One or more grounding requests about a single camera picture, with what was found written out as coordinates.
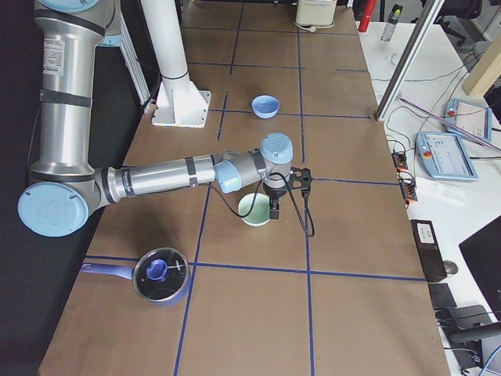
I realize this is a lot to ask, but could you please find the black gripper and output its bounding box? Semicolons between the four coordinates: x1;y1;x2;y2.
264;180;287;219

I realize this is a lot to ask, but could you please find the green bowl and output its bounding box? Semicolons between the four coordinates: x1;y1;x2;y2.
238;193;270;226

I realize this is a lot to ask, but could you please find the blue bowl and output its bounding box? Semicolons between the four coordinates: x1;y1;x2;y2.
251;95;280;119

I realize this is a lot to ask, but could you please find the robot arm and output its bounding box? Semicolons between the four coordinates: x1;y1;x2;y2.
17;1;294;237

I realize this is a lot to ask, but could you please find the blue saucepan with lid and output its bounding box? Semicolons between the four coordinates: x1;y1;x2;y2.
81;248;191;306

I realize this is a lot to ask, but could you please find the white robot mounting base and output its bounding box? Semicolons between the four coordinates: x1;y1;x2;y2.
142;1;211;128

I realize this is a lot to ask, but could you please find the black power adapter box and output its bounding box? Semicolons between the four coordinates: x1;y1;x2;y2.
410;219;447;283

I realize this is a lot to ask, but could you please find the near teach pendant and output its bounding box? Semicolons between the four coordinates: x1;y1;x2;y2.
415;132;478;181

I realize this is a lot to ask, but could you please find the teach pendant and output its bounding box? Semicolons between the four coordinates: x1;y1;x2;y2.
443;98;492;142
415;132;478;181

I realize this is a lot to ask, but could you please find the pink grabber stick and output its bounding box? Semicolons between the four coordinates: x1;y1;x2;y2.
397;96;501;152

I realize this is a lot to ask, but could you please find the silver toaster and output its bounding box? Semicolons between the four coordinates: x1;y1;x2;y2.
294;0;337;27

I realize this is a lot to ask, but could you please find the black monitor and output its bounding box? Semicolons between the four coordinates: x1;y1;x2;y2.
460;223;500;318

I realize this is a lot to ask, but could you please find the far teach pendant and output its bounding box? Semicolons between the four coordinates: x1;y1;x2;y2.
443;98;492;142

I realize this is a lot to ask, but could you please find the red bottle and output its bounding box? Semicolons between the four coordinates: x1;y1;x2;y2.
358;0;377;33

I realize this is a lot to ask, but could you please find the clear water bottle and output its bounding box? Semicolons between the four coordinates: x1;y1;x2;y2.
380;4;403;42

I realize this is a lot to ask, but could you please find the black camera cable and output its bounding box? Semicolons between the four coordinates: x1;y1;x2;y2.
209;172;316;238

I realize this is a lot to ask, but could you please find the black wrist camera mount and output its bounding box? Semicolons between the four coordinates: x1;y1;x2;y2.
287;167;312;198

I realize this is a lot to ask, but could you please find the black cable connector block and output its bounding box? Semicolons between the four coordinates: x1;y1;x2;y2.
391;150;418;206

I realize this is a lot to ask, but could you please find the aluminium frame post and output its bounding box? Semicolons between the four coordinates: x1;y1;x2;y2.
374;0;444;121

